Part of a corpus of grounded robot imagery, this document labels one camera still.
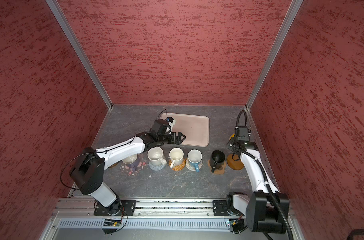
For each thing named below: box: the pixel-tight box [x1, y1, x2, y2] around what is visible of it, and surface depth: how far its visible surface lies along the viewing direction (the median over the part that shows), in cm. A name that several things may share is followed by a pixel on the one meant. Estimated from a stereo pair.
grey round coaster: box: [148, 161, 166, 171], surface depth 89 cm
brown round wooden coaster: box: [226, 153, 244, 171], surface depth 91 cm
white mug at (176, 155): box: [169, 147, 184, 169], surface depth 86 cm
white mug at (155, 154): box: [147, 146, 167, 166], surface depth 87 cm
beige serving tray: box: [160, 112, 210, 147], surface depth 109 cm
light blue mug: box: [187, 149, 203, 173], surface depth 85 cm
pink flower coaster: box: [120, 153, 147, 177], surface depth 89 cm
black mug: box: [210, 150, 226, 173], surface depth 85 cm
